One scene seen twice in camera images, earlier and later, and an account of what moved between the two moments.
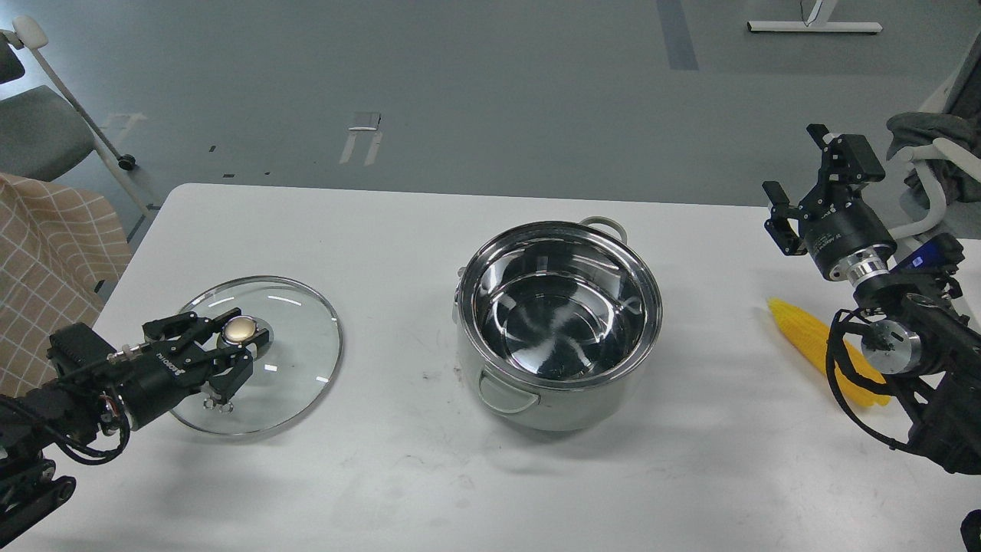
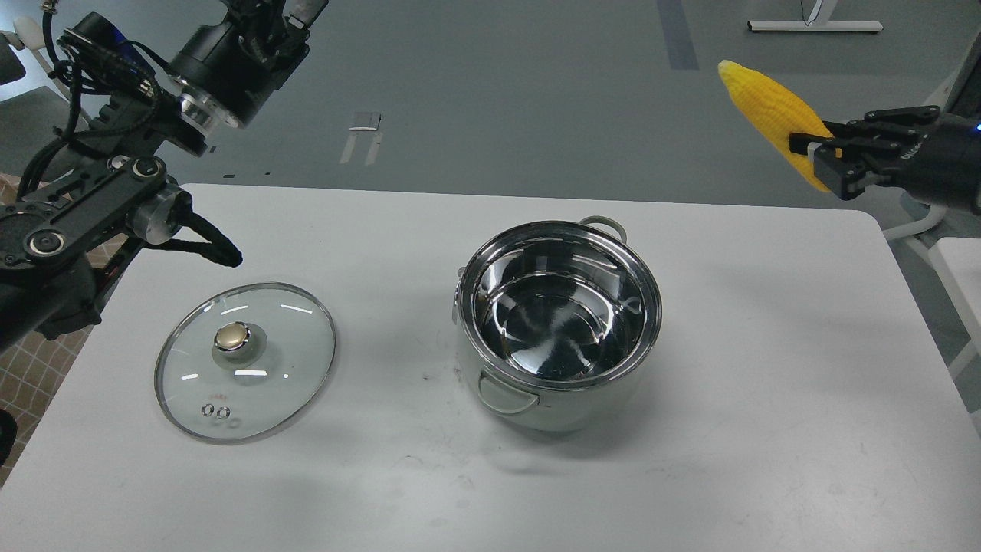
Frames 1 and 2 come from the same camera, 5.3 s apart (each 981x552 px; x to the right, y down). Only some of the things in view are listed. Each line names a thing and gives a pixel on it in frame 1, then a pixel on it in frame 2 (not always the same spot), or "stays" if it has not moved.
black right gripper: x=838 y=223 → x=852 y=156
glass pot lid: x=292 y=374 stays
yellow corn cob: x=812 y=338 → x=776 y=115
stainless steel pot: x=559 y=317 stays
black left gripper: x=152 y=377 → x=230 y=69
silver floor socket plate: x=365 y=121 stays
